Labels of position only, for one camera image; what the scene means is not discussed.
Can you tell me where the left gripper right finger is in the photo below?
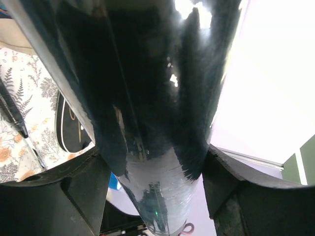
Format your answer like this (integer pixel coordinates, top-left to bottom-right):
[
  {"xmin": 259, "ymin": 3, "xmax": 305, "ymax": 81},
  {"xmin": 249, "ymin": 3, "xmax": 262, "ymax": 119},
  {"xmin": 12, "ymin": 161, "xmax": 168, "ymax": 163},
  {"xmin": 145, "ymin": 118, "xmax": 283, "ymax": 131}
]
[{"xmin": 203, "ymin": 146, "xmax": 315, "ymax": 236}]

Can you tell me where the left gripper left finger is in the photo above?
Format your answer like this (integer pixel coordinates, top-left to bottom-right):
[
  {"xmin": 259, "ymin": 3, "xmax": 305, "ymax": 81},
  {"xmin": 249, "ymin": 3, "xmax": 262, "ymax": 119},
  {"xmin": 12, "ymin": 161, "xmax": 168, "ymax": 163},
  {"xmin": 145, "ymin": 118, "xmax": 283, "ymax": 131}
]
[{"xmin": 0, "ymin": 151, "xmax": 110, "ymax": 236}]

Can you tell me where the black shuttlecock tube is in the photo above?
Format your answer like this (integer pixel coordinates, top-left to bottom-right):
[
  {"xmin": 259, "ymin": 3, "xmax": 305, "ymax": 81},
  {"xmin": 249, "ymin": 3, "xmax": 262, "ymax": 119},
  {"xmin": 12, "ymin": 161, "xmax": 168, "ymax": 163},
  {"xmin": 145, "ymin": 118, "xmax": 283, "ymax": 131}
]
[{"xmin": 3, "ymin": 0, "xmax": 246, "ymax": 236}]

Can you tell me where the black sport racket cover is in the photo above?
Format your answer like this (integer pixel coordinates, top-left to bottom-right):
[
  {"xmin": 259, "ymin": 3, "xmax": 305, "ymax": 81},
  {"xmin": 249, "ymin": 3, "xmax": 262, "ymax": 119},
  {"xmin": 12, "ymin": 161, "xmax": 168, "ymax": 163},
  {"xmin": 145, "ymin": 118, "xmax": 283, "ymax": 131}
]
[{"xmin": 55, "ymin": 92, "xmax": 92, "ymax": 153}]

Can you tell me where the floral table mat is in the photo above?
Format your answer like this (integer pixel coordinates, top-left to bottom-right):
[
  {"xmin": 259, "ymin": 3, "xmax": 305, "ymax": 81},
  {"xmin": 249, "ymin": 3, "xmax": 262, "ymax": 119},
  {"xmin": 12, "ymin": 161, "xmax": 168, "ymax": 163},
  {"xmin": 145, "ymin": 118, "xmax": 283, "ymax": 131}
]
[{"xmin": 0, "ymin": 47, "xmax": 94, "ymax": 183}]

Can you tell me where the beige canvas tote bag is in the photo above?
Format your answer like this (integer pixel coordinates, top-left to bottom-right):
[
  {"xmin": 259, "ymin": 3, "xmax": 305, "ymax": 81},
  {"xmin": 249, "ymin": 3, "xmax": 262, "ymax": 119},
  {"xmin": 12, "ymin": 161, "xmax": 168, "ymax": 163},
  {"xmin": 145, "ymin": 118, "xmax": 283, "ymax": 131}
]
[{"xmin": 0, "ymin": 0, "xmax": 37, "ymax": 54}]

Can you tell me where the white racket black handle front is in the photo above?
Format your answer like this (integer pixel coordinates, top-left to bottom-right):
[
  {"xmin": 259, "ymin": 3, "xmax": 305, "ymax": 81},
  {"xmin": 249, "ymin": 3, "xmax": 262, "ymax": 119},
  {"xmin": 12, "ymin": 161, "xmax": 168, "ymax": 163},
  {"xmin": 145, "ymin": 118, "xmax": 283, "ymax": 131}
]
[{"xmin": 0, "ymin": 81, "xmax": 47, "ymax": 170}]

